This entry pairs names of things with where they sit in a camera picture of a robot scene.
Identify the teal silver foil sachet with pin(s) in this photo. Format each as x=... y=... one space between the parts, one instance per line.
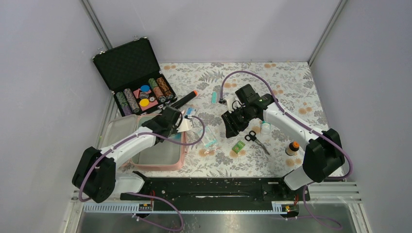
x=214 y=98

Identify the small green box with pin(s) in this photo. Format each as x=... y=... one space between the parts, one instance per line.
x=238 y=147

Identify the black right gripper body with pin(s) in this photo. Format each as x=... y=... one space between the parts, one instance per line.
x=240 y=117

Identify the black orange-tipped thermometer pen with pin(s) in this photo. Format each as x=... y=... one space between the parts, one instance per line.
x=184 y=100

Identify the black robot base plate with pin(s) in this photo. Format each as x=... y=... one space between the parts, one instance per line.
x=217 y=194

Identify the black handled scissors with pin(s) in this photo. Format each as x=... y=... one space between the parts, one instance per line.
x=252 y=136

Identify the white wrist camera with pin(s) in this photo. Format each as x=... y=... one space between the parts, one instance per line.
x=232 y=103
x=186 y=125

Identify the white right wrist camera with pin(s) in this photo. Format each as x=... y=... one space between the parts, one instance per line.
x=232 y=103

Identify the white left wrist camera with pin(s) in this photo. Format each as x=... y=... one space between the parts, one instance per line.
x=186 y=125

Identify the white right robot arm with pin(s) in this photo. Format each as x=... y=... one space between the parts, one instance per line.
x=323 y=151

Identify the pink medicine kit bag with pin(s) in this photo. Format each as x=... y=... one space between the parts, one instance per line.
x=165 y=156

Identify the black poker chip case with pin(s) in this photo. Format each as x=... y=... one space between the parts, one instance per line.
x=134 y=77

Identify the plastic bag of band-aids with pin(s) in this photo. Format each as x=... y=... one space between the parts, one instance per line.
x=209 y=140

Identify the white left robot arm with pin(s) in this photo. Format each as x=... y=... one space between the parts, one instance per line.
x=97 y=175

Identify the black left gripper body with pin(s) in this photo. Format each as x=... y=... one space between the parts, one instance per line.
x=173 y=129

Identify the small white medicine bottle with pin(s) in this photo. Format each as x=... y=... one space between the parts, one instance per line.
x=265 y=128

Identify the brown bottle orange cap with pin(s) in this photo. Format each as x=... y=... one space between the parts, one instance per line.
x=292 y=148

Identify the blue white blister pack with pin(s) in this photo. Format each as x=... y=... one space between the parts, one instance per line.
x=190 y=111

